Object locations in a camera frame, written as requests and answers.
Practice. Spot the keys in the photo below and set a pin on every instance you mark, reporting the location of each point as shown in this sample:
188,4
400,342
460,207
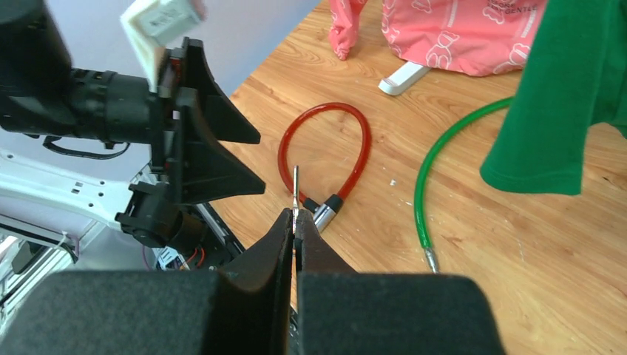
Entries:
296,202

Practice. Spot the green cable lock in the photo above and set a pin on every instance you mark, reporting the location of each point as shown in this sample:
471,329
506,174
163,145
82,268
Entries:
428,178

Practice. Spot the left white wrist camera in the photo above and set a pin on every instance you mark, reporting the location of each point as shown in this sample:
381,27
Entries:
150,25

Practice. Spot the red cable lock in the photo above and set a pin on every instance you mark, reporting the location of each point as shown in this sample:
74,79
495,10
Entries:
337,159

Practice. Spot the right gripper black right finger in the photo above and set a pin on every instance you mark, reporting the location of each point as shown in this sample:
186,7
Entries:
342,311

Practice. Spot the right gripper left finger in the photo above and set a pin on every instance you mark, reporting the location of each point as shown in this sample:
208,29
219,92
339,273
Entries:
241,308

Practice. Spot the green cloth garment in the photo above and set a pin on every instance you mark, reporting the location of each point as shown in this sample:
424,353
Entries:
575,77

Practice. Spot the pink patterned jacket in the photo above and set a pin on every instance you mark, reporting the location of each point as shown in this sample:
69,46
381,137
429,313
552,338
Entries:
476,38

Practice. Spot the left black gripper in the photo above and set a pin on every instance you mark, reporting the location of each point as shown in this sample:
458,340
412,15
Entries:
44,95

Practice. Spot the white metal clothes rack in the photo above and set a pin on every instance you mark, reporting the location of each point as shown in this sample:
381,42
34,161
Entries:
403,78

